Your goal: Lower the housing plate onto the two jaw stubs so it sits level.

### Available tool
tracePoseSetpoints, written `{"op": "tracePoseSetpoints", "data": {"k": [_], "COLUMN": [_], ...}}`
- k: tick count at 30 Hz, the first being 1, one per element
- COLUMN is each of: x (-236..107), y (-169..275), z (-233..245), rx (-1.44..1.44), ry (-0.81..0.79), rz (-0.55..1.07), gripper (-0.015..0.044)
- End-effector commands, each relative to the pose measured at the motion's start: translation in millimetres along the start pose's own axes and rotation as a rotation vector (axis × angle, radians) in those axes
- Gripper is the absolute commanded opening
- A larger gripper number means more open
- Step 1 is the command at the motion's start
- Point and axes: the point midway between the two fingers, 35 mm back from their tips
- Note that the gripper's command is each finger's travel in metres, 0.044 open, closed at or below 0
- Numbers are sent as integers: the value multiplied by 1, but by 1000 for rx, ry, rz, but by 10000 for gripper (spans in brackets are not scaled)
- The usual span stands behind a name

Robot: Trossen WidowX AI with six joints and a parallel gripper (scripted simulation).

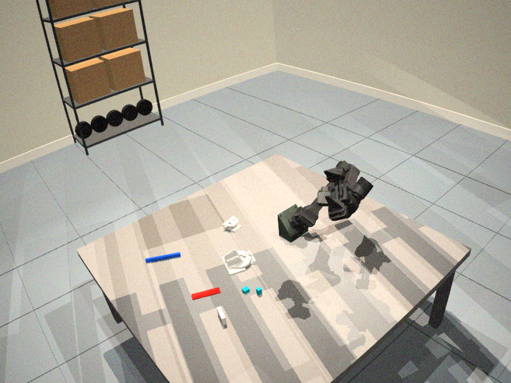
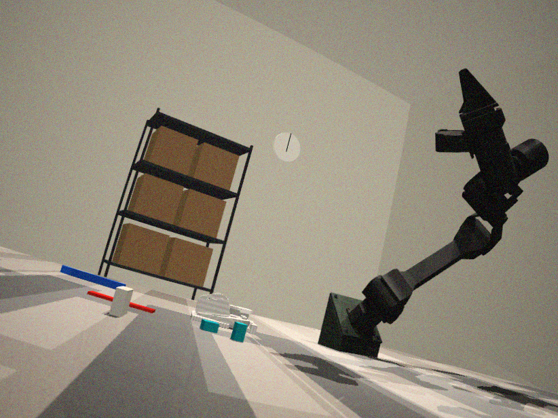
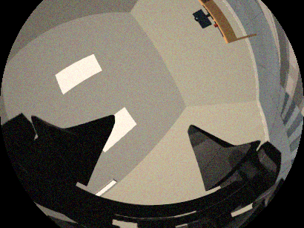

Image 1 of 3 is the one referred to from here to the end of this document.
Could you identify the red flat bar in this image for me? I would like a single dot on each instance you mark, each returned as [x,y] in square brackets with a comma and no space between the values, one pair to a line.
[205,293]

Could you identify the blue flat bar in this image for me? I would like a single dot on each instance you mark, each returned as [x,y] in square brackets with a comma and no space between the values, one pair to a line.
[168,256]

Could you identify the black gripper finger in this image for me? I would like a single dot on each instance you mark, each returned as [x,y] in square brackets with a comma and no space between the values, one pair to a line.
[333,173]
[335,206]

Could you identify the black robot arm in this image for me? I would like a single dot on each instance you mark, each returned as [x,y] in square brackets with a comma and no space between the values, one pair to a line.
[309,214]

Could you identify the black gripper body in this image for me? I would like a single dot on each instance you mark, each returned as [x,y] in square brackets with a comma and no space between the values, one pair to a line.
[341,194]

